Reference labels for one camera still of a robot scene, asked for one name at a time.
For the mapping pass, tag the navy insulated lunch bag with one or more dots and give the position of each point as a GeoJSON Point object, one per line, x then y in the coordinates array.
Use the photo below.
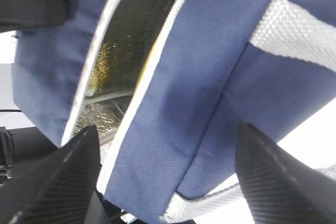
{"type": "Point", "coordinates": [168, 83]}

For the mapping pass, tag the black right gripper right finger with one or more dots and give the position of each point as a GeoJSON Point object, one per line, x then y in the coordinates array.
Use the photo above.
{"type": "Point", "coordinates": [277, 187]}

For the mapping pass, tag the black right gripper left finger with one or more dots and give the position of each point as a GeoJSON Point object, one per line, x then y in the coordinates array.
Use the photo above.
{"type": "Point", "coordinates": [59, 188]}

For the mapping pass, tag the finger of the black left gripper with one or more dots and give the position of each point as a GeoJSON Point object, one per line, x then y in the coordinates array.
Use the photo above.
{"type": "Point", "coordinates": [27, 14]}

